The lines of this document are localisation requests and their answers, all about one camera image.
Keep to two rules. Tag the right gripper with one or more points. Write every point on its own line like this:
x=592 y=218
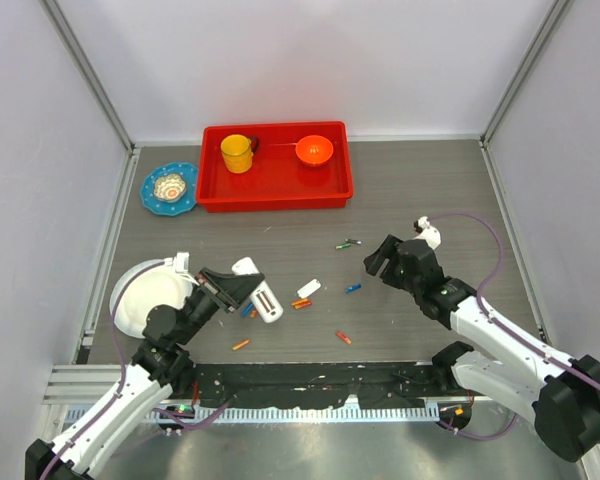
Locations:
x=388 y=249

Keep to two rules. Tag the blue dotted plate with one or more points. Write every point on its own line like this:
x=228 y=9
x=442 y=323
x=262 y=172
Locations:
x=185 y=204

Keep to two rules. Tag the small patterned bowl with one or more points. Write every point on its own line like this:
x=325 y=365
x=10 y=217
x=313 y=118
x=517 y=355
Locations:
x=169 y=188

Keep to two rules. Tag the orange bowl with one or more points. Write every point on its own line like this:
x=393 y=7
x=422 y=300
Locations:
x=314 y=150

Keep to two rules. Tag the orange battery front left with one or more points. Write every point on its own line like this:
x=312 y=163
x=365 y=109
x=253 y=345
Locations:
x=240 y=345

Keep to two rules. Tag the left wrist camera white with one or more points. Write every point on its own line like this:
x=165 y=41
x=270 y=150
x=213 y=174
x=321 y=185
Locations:
x=178 y=266

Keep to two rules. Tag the white remote control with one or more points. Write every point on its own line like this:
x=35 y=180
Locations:
x=263 y=299

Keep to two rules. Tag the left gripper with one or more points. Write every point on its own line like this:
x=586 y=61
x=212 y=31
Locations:
x=228 y=290

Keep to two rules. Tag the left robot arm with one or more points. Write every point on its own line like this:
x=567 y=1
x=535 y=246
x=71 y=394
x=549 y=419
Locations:
x=81 y=451

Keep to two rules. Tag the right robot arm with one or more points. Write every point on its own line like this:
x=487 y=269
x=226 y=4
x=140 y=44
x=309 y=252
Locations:
x=556 y=393

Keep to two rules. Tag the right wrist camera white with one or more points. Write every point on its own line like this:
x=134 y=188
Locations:
x=427 y=232

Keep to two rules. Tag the aluminium frame rail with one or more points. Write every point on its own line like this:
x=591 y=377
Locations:
x=79 y=384

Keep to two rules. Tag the red plastic tray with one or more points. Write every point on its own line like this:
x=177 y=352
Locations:
x=278 y=180

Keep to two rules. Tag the white battery cover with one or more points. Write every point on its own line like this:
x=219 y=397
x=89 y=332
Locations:
x=309 y=288

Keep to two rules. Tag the yellow mug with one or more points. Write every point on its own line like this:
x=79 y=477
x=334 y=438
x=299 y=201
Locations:
x=237 y=152

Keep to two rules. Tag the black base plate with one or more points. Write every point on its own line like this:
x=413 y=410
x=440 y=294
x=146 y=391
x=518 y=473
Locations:
x=308 y=386

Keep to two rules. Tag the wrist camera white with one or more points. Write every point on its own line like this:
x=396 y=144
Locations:
x=178 y=266
x=427 y=232

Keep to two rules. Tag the white slotted cable duct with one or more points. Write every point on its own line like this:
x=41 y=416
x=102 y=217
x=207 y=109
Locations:
x=350 y=412

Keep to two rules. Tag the orange battery right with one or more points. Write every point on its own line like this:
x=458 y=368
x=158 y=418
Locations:
x=343 y=337

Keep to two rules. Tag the white paper plate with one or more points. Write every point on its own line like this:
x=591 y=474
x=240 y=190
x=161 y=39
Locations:
x=141 y=288

